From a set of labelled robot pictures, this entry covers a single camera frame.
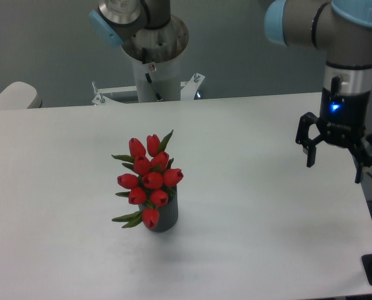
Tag red tulip bouquet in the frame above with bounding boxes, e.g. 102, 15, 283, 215
112, 132, 184, 229

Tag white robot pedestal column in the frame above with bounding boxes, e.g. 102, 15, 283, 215
119, 14, 190, 103

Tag white metal base frame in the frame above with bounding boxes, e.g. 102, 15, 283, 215
91, 72, 206, 106

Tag beige chair armrest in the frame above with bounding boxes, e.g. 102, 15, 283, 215
0, 81, 43, 111

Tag dark grey ribbed vase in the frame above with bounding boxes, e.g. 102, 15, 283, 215
139, 186, 178, 233

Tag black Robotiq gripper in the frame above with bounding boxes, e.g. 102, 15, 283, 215
295, 89, 372, 184

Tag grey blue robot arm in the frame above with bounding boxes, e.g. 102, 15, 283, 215
89, 1, 372, 183

